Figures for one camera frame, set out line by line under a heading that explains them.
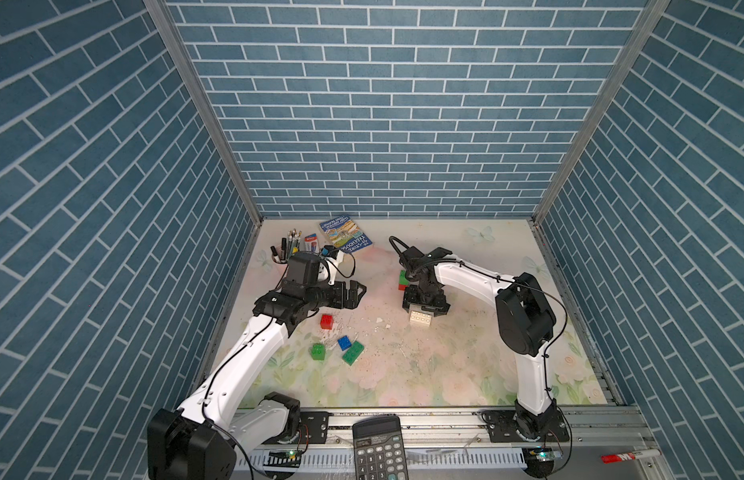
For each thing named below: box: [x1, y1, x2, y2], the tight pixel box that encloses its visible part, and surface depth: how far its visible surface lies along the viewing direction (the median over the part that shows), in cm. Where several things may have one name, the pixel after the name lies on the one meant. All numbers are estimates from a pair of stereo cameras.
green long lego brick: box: [342, 341, 365, 366], surface depth 87 cm
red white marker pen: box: [600, 449, 662, 464], surface depth 71 cm
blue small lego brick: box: [338, 335, 352, 351], surface depth 88 cm
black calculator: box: [352, 415, 409, 480], surface depth 71 cm
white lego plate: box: [410, 310, 432, 327], surface depth 93 cm
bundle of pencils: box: [281, 228, 302, 264], surface depth 96 cm
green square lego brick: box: [309, 343, 325, 361], surface depth 85 cm
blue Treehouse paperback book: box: [319, 215, 373, 253], surface depth 114 cm
